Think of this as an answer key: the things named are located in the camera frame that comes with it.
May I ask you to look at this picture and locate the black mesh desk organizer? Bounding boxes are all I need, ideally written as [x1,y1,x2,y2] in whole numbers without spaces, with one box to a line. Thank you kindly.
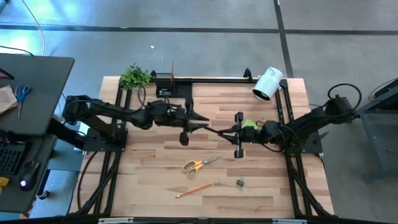
[154,72,193,99]

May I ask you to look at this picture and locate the black keyboard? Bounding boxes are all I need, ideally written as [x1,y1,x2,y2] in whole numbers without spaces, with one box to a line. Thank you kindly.
[0,143,23,175]

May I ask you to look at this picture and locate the blue-handled scissors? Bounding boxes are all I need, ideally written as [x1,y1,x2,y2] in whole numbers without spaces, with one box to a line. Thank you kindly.
[13,83,33,121]

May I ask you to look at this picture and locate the brown paper bag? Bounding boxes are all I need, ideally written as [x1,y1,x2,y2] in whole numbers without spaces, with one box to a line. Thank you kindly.
[0,85,18,114]

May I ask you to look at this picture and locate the orange pencil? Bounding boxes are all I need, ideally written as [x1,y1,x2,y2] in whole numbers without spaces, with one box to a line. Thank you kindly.
[175,182,215,200]

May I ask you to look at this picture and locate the black side desk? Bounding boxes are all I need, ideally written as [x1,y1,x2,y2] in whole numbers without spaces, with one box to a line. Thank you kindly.
[0,52,76,214]

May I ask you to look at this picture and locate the yellow object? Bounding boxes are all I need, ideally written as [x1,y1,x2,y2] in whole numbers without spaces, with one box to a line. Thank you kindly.
[0,176,11,196]

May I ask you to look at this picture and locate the white power adapter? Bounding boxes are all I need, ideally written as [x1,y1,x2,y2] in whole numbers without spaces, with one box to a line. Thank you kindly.
[78,121,93,134]

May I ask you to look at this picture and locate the yellow cable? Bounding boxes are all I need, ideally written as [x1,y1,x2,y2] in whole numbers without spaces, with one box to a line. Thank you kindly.
[20,0,46,57]

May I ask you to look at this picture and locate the black floor cable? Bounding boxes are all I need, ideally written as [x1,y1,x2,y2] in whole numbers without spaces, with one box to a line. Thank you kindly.
[76,150,100,212]

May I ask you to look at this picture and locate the dark steel frame stand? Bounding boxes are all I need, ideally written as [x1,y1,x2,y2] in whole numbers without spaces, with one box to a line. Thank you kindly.
[356,77,398,182]

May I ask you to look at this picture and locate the green sticky note pad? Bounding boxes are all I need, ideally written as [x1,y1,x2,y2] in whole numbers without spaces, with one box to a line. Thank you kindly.
[241,118,260,131]

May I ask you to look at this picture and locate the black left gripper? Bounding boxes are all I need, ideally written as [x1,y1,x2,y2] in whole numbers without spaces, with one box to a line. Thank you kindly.
[169,96,210,147]

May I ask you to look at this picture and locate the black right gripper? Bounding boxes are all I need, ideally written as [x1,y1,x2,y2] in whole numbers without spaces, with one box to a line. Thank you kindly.
[217,111,266,159]

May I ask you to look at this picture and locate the silver hinge bracket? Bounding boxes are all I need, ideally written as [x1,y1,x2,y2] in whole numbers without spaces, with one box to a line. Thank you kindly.
[98,217,135,224]
[272,218,308,224]

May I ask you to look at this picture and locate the yellow-handled scissors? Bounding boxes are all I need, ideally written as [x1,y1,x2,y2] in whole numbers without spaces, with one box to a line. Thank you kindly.
[182,156,220,179]

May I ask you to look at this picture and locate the green plant in white pot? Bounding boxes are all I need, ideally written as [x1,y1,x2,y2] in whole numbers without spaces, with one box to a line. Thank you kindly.
[118,62,153,92]

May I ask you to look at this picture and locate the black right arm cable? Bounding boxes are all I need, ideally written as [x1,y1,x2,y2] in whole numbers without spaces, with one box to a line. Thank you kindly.
[327,82,363,110]

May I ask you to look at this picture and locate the black computer mouse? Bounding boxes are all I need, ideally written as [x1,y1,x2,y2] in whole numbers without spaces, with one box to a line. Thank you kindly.
[19,159,42,192]

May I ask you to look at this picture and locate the black aluminium table frame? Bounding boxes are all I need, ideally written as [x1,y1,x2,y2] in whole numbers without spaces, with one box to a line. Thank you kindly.
[67,67,336,224]

